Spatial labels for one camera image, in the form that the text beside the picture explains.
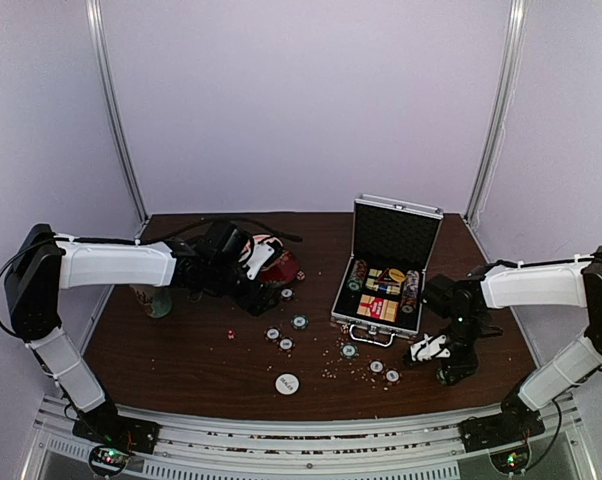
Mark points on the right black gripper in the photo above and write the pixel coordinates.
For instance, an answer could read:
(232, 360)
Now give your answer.
(462, 367)

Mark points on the gold card decks in case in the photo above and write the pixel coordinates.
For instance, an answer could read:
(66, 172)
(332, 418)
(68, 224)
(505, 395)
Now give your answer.
(387, 281)

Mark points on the black white chip front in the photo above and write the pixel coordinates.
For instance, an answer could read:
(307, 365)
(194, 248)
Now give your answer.
(376, 366)

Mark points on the chip stack right in case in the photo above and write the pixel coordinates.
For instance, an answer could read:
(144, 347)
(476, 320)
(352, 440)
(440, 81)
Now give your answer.
(410, 292)

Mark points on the aluminium poker case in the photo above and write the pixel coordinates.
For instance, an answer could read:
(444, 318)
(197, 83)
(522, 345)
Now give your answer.
(387, 233)

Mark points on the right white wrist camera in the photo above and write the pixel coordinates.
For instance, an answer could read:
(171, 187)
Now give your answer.
(427, 349)

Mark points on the white dealer button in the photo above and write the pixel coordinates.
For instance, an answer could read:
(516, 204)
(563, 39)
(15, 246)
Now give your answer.
(287, 384)

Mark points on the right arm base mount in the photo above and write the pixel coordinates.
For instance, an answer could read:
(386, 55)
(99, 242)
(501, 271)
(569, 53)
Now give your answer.
(506, 434)

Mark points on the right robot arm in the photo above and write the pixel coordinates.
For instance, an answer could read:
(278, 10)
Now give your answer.
(542, 287)

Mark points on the white orange patterned bowl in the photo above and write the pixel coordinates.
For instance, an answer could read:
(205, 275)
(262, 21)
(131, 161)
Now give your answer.
(260, 241)

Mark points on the green 20 chip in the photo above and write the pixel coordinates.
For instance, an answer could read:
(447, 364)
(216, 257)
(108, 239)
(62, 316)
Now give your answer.
(299, 322)

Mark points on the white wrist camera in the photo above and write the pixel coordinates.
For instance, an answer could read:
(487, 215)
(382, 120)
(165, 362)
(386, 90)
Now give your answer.
(259, 256)
(427, 349)

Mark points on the left aluminium frame post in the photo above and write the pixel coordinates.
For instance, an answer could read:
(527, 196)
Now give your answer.
(114, 118)

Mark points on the black white chip right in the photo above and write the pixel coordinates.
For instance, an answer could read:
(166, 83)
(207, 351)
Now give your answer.
(286, 344)

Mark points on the right aluminium frame post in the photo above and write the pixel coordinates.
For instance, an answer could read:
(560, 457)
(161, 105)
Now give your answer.
(504, 95)

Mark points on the red floral saucer plate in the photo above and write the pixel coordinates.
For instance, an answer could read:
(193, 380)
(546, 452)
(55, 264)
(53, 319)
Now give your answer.
(281, 272)

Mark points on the white floral ceramic mug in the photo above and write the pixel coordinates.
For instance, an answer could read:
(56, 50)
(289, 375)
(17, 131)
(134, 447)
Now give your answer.
(155, 301)

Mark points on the chip stack left in case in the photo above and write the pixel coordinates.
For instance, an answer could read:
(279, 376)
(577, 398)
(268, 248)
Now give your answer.
(357, 275)

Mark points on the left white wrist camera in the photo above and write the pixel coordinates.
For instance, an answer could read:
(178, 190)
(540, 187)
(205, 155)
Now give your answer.
(259, 256)

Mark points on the black white chip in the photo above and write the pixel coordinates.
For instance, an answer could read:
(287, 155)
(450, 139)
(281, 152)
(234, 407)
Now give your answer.
(286, 344)
(272, 334)
(376, 366)

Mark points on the black orange chip front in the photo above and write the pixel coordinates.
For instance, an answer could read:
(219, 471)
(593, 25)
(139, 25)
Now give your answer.
(392, 376)

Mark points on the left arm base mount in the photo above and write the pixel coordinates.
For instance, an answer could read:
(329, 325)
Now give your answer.
(117, 438)

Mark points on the chip stack in case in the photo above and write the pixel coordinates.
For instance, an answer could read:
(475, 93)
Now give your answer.
(410, 292)
(357, 275)

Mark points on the black 100 chip near saucer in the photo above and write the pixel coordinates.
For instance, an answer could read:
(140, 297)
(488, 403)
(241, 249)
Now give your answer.
(286, 294)

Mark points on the red playing card box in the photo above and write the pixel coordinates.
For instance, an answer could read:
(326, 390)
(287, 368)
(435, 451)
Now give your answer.
(377, 308)

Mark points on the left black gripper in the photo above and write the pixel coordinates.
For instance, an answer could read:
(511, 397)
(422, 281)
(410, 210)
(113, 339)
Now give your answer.
(255, 300)

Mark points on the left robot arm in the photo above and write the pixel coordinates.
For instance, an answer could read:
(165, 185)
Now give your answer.
(226, 261)

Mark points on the front aluminium rail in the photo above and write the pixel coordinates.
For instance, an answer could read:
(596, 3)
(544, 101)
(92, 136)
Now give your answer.
(193, 447)

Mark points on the aluminium frame post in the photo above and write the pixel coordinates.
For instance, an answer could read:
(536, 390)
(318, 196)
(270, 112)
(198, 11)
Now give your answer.
(114, 118)
(504, 95)

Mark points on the black white chip left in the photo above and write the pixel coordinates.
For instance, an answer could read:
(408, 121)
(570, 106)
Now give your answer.
(272, 334)

